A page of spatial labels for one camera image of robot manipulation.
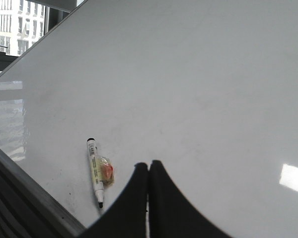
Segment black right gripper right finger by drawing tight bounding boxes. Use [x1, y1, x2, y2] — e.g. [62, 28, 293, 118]
[149, 160, 230, 238]

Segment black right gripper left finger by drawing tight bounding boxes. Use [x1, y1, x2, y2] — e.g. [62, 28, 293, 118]
[80, 163, 149, 238]

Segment white black whiteboard marker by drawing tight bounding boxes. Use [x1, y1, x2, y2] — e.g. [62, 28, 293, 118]
[86, 138, 114, 208]

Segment white whiteboard with metal frame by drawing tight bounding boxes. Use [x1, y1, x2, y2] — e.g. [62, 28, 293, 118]
[0, 0, 298, 238]

